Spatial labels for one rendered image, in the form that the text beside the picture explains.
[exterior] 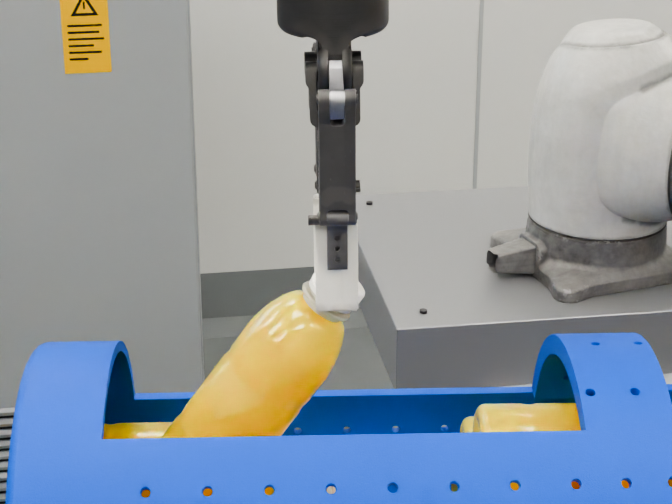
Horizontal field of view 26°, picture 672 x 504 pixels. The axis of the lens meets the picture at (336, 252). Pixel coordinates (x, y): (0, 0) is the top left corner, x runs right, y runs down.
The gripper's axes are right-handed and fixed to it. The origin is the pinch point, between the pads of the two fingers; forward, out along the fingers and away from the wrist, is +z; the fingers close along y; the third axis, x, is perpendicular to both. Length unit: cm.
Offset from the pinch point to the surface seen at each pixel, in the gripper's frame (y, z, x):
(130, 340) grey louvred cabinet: -136, 73, -32
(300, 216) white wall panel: -268, 101, -1
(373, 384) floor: -228, 132, 16
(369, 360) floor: -241, 131, 16
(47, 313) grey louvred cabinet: -134, 66, -46
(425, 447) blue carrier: 7.8, 11.6, 5.9
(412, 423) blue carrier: -14.2, 22.1, 7.0
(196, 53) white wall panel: -264, 55, -26
